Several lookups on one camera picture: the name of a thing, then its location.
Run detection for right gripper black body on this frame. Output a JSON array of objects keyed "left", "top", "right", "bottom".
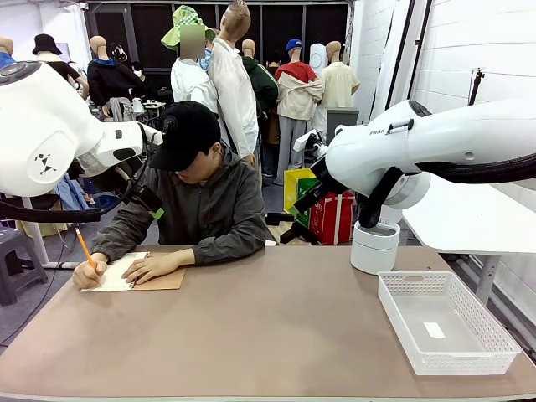
[{"left": 308, "top": 158, "right": 337, "bottom": 198}]

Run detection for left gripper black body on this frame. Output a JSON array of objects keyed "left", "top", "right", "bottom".
[{"left": 96, "top": 157, "right": 146, "bottom": 201}]

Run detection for yellow pencil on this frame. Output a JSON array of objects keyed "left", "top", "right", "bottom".
[{"left": 75, "top": 228, "right": 102, "bottom": 286}]

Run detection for spiral notebook kraft cover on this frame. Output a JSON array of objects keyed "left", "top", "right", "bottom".
[{"left": 80, "top": 250, "right": 187, "bottom": 293}]

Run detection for person's right forearm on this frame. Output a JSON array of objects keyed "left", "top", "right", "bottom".
[{"left": 91, "top": 207, "right": 160, "bottom": 263}]

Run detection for person's left forearm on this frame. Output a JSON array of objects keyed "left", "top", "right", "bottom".
[{"left": 193, "top": 234, "right": 271, "bottom": 265}]

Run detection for person's left hand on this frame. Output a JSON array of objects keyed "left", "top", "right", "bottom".
[{"left": 121, "top": 249, "right": 196, "bottom": 286}]

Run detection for person's right hand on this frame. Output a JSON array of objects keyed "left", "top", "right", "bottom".
[{"left": 73, "top": 252, "right": 109, "bottom": 290}]

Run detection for yellow bag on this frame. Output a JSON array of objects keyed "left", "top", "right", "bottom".
[{"left": 283, "top": 167, "right": 317, "bottom": 214}]

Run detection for green bag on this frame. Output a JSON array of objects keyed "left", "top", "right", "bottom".
[{"left": 296, "top": 178, "right": 323, "bottom": 229}]

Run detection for coloured crates on floor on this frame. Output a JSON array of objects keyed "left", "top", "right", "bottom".
[{"left": 308, "top": 191, "right": 356, "bottom": 246}]

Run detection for black metal stand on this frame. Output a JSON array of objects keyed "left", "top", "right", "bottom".
[{"left": 265, "top": 212, "right": 319, "bottom": 246}]

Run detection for blue cloth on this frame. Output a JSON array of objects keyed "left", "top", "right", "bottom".
[{"left": 54, "top": 175, "right": 91, "bottom": 210}]

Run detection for grey box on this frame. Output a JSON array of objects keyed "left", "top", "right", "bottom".
[{"left": 325, "top": 107, "right": 360, "bottom": 146}]

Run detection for person in grey jacket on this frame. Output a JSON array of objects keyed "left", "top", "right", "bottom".
[{"left": 91, "top": 142, "right": 271, "bottom": 265}]

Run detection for black baseball cap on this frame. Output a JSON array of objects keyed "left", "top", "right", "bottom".
[{"left": 148, "top": 100, "right": 222, "bottom": 172}]

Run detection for white round lidded bin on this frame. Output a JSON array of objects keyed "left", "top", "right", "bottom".
[{"left": 350, "top": 204, "right": 404, "bottom": 276}]

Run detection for mannequin red beige jacket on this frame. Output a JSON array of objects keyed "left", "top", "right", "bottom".
[{"left": 274, "top": 39, "right": 324, "bottom": 186}]

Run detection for mannequin cream shirt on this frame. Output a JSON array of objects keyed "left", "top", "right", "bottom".
[{"left": 312, "top": 40, "right": 361, "bottom": 135}]

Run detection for white desk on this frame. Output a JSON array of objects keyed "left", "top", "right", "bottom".
[{"left": 20, "top": 196, "right": 80, "bottom": 269}]

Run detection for mannequin black sweater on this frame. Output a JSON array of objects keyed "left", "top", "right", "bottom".
[{"left": 86, "top": 35, "right": 146, "bottom": 123}]

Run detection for mannequin dark green hoodie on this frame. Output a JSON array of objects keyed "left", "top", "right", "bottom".
[{"left": 241, "top": 39, "right": 281, "bottom": 177}]

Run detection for grey plastic stool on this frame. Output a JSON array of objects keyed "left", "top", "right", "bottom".
[{"left": 0, "top": 228, "right": 49, "bottom": 307}]

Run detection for mannequin black top jeans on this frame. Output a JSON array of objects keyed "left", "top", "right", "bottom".
[{"left": 36, "top": 52, "right": 90, "bottom": 101}]

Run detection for tall mannequin long white shirt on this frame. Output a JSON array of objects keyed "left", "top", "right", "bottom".
[{"left": 208, "top": 0, "right": 261, "bottom": 168}]

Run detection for mannequin short white shirt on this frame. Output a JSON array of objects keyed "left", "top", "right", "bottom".
[{"left": 170, "top": 23, "right": 219, "bottom": 122}]

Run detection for large white table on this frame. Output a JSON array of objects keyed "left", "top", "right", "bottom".
[{"left": 401, "top": 175, "right": 536, "bottom": 305}]

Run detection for black bucket hat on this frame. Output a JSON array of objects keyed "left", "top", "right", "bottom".
[{"left": 32, "top": 33, "right": 63, "bottom": 56}]

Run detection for mannequin blue white shirt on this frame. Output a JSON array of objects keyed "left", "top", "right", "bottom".
[{"left": 0, "top": 36, "right": 18, "bottom": 70}]

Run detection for black tripod pole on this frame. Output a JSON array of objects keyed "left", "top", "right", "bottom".
[{"left": 467, "top": 67, "right": 486, "bottom": 106}]

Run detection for green checkered sun hat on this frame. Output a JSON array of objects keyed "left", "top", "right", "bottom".
[{"left": 161, "top": 4, "right": 217, "bottom": 52}]

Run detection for white perforated plastic basket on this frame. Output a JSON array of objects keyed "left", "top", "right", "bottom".
[{"left": 378, "top": 271, "right": 523, "bottom": 377}]

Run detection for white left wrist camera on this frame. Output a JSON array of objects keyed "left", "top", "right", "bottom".
[{"left": 137, "top": 122, "right": 164, "bottom": 147}]

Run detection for black left arm cable sleeve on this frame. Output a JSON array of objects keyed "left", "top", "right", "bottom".
[{"left": 0, "top": 199, "right": 126, "bottom": 224}]

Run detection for black arm cable sleeve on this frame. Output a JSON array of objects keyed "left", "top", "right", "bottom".
[
  {"left": 355, "top": 152, "right": 536, "bottom": 229},
  {"left": 0, "top": 199, "right": 126, "bottom": 224}
]

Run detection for black wall pipe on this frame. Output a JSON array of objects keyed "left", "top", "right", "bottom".
[
  {"left": 409, "top": 0, "right": 433, "bottom": 104},
  {"left": 399, "top": 0, "right": 418, "bottom": 106}
]

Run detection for black right arm cable sleeve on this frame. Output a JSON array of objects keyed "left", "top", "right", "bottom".
[{"left": 355, "top": 152, "right": 536, "bottom": 229}]

